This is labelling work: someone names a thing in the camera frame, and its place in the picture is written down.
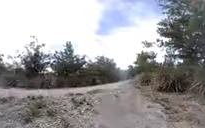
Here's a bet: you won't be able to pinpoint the stand of tall trees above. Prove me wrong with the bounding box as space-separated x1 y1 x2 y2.
126 0 205 81

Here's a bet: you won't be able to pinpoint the row of small trees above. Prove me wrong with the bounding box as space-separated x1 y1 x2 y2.
0 35 128 90

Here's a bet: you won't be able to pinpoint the dry bushes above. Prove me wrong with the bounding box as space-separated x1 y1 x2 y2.
136 68 205 98

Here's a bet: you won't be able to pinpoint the pale dirt side track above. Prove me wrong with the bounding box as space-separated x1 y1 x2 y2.
0 79 131 99

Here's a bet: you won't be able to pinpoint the bare dirt path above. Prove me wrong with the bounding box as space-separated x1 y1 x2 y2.
91 79 169 128

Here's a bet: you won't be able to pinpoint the dry grass verge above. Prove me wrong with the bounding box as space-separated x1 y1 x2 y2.
0 83 124 128
134 81 205 128

